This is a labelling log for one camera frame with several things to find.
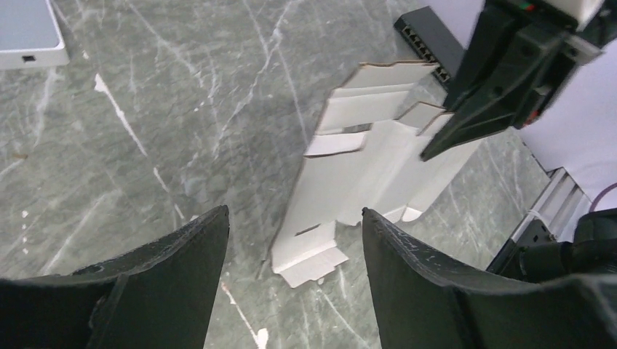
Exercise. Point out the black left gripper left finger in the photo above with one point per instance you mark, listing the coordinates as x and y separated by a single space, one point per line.
159 295

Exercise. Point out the white cardboard box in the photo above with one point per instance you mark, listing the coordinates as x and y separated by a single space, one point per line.
365 152

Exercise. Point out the aluminium frame rail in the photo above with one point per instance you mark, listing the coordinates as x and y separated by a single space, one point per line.
560 205

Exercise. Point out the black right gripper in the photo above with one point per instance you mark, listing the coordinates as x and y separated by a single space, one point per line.
520 56

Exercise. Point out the clear white plastic case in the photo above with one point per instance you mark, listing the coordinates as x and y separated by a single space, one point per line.
30 35

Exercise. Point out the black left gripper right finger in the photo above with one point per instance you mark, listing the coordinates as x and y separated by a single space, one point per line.
423 298

